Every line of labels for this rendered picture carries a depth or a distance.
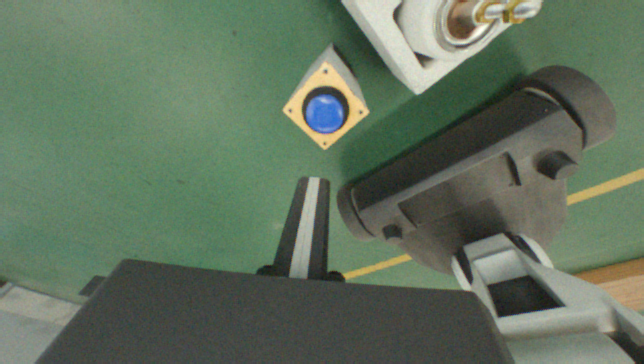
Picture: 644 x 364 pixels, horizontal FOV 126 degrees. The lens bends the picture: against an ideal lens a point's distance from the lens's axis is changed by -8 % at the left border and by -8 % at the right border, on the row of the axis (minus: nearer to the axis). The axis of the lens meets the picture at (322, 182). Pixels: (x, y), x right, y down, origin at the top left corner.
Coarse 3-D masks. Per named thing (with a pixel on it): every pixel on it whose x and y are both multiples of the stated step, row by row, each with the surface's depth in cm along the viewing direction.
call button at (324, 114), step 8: (320, 96) 19; (328, 96) 19; (312, 104) 19; (320, 104) 19; (328, 104) 19; (336, 104) 19; (312, 112) 19; (320, 112) 19; (328, 112) 19; (336, 112) 19; (312, 120) 20; (320, 120) 20; (328, 120) 20; (336, 120) 20; (312, 128) 21; (320, 128) 21; (328, 128) 20; (336, 128) 20
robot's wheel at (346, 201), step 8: (352, 184) 64; (344, 192) 58; (352, 192) 60; (336, 200) 59; (344, 200) 57; (352, 200) 57; (344, 208) 56; (352, 208) 55; (344, 216) 56; (352, 216) 54; (352, 224) 55; (360, 224) 54; (352, 232) 56; (360, 232) 55; (368, 232) 55; (360, 240) 57; (368, 240) 58
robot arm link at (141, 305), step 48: (96, 288) 5; (144, 288) 4; (192, 288) 4; (240, 288) 4; (288, 288) 4; (336, 288) 4; (384, 288) 4; (432, 288) 4; (96, 336) 3; (144, 336) 3; (192, 336) 4; (240, 336) 4; (288, 336) 4; (336, 336) 4; (384, 336) 4; (432, 336) 4; (480, 336) 4
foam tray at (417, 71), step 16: (352, 0) 25; (368, 0) 24; (384, 0) 24; (400, 0) 24; (352, 16) 38; (368, 16) 25; (384, 16) 25; (368, 32) 33; (384, 32) 26; (400, 32) 26; (384, 48) 29; (400, 48) 27; (400, 64) 29; (416, 64) 28; (432, 64) 29; (448, 64) 28; (400, 80) 39; (416, 80) 30; (432, 80) 30
